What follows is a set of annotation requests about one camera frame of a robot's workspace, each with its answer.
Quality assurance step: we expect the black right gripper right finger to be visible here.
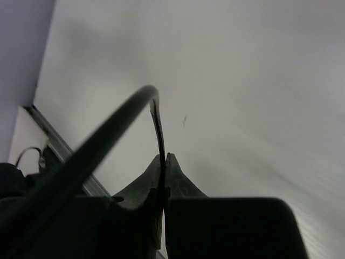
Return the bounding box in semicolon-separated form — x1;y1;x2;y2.
164;154;308;258

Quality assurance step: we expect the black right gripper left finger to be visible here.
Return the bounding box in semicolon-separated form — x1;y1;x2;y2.
0;154;162;259

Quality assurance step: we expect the thin black headphone cable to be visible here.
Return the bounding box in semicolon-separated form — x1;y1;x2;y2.
0;85;166;259

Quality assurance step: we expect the aluminium front rail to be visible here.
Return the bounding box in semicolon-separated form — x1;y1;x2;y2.
23;104;168;259

